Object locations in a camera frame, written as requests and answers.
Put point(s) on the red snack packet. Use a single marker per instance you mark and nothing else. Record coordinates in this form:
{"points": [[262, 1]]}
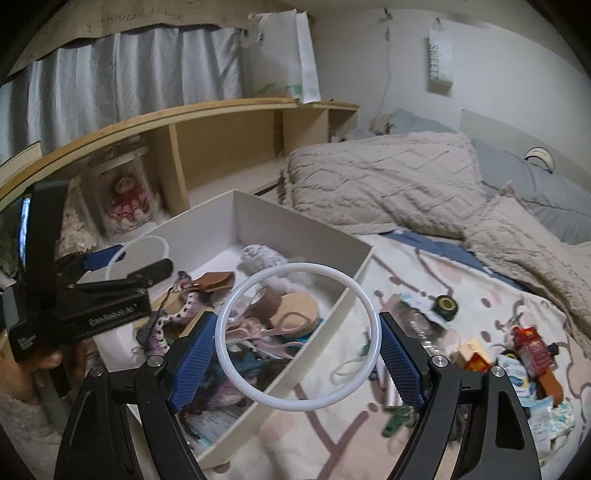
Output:
{"points": [[531, 348]]}

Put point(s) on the printed bedsheet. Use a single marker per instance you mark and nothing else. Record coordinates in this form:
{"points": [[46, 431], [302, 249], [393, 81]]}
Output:
{"points": [[332, 438]]}

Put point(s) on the grey pillow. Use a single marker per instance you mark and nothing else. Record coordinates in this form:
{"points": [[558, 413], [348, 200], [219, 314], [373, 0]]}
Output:
{"points": [[545, 194]]}

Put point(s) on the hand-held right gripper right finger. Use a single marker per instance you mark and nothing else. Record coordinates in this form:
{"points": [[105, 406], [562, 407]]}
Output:
{"points": [[399, 360]]}

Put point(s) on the white knitted pouch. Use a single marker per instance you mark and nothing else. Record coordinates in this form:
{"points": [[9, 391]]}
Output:
{"points": [[263, 258]]}

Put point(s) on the beige textured blanket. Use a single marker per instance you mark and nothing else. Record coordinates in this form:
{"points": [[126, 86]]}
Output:
{"points": [[378, 180]]}

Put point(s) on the red cardboard box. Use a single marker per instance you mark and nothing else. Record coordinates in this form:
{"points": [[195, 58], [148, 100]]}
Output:
{"points": [[475, 357]]}

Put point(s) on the blue white packet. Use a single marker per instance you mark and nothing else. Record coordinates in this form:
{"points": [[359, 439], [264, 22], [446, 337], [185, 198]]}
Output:
{"points": [[547, 415]]}

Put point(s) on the brown leather tag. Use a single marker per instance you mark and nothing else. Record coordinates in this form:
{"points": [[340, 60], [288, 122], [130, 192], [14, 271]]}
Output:
{"points": [[212, 280]]}

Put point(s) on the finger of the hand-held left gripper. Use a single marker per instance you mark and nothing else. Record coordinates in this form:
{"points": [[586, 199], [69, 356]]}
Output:
{"points": [[152, 271], [99, 261]]}

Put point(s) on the spotted fabric toy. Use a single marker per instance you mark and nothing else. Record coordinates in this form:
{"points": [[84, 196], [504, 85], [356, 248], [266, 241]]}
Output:
{"points": [[184, 314]]}

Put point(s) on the hanging paper bag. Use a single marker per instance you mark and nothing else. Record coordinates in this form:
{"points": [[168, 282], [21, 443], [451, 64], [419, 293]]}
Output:
{"points": [[441, 60]]}

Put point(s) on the doll in red dress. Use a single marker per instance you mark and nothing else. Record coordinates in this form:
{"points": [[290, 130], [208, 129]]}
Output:
{"points": [[127, 203]]}

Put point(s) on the clear plastic bag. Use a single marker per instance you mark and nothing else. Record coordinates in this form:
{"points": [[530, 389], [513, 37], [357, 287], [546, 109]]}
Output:
{"points": [[411, 318]]}

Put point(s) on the white round object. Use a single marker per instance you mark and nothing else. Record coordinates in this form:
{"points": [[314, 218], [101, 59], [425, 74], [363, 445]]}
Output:
{"points": [[541, 157]]}

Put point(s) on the green clothes peg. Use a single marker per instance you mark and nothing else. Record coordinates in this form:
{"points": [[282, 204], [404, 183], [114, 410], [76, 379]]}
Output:
{"points": [[397, 422]]}

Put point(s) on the white cardboard box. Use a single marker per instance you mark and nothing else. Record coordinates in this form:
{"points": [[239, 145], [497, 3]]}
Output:
{"points": [[286, 235]]}

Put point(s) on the person's left hand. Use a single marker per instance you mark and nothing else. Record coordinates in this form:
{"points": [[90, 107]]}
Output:
{"points": [[40, 364]]}

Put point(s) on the grey curtain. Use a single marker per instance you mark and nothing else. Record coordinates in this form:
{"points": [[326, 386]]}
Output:
{"points": [[115, 69]]}

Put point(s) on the white paper bag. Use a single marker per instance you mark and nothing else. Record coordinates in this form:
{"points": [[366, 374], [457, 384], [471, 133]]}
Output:
{"points": [[304, 55]]}

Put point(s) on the book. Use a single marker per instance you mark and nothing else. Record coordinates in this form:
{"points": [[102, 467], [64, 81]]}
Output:
{"points": [[18, 161]]}

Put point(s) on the wooden shelf unit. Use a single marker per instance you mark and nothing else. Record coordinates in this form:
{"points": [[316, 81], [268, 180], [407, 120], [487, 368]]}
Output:
{"points": [[231, 138]]}

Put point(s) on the plush toy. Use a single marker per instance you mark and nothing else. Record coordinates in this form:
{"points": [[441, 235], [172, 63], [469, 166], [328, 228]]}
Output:
{"points": [[383, 122]]}

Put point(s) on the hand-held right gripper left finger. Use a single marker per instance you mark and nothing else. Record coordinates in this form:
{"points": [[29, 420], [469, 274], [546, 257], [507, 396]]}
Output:
{"points": [[194, 355]]}

